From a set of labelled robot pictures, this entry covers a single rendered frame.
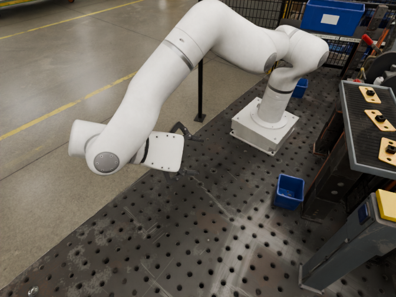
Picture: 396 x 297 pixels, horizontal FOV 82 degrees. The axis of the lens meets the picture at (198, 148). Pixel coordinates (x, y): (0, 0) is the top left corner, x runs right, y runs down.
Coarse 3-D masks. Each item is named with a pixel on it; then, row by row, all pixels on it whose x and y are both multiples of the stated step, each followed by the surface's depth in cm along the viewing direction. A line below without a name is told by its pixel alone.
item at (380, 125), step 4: (364, 112) 61; (368, 112) 61; (372, 112) 61; (376, 112) 61; (368, 116) 60; (372, 116) 60; (376, 116) 58; (380, 116) 58; (372, 120) 58; (376, 120) 58; (380, 120) 58; (384, 120) 58; (376, 124) 57; (380, 124) 57; (384, 124) 57; (388, 124) 57; (380, 128) 56; (384, 128) 56; (388, 128) 56; (392, 128) 56
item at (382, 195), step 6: (378, 192) 44; (384, 192) 44; (390, 192) 44; (378, 198) 43; (384, 198) 43; (390, 198) 43; (378, 204) 43; (384, 204) 42; (390, 204) 42; (384, 210) 41; (390, 210) 41; (384, 216) 41; (390, 216) 40
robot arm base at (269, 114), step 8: (264, 96) 108; (272, 96) 103; (280, 96) 102; (288, 96) 102; (264, 104) 109; (272, 104) 106; (280, 104) 105; (256, 112) 119; (264, 112) 111; (272, 112) 109; (280, 112) 109; (256, 120) 114; (264, 120) 114; (272, 120) 112; (280, 120) 116; (272, 128) 112
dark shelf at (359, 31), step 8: (280, 24) 148; (288, 24) 148; (296, 24) 148; (312, 32) 138; (320, 32) 138; (328, 32) 138; (360, 32) 138; (376, 32) 138; (336, 40) 136; (344, 40) 135; (352, 40) 134; (360, 40) 132; (376, 40) 130; (384, 40) 129
